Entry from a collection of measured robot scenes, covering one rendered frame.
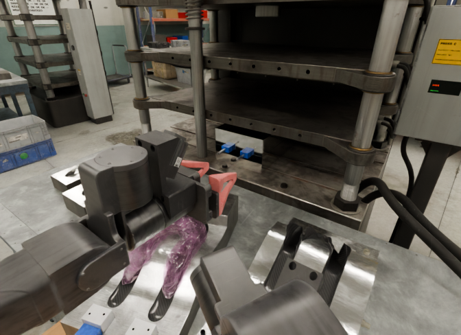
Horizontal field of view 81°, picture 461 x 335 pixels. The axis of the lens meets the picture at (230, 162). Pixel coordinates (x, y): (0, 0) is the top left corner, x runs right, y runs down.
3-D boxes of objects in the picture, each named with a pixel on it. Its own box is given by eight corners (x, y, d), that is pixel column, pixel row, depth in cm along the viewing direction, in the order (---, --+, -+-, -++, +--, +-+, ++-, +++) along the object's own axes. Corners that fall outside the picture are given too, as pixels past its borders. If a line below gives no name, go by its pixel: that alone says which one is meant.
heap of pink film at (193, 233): (178, 301, 62) (175, 279, 59) (113, 282, 67) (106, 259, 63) (216, 228, 84) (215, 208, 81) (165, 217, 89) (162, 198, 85)
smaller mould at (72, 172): (70, 197, 109) (66, 185, 106) (54, 187, 115) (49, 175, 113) (108, 179, 121) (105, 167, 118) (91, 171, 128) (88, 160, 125)
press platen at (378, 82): (389, 140, 84) (408, 75, 75) (126, 87, 149) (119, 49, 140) (411, 89, 144) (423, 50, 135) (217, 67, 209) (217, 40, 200)
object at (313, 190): (357, 233, 101) (361, 217, 98) (134, 149, 167) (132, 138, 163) (389, 152, 162) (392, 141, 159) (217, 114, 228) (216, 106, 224)
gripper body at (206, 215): (165, 162, 44) (125, 180, 39) (214, 182, 38) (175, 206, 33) (169, 195, 47) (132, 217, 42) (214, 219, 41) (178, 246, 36)
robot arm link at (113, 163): (120, 138, 35) (12, 173, 27) (164, 156, 31) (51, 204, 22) (133, 210, 41) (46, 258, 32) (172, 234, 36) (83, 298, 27)
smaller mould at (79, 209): (88, 223, 95) (84, 207, 92) (66, 208, 103) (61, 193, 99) (135, 196, 110) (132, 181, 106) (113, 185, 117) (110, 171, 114)
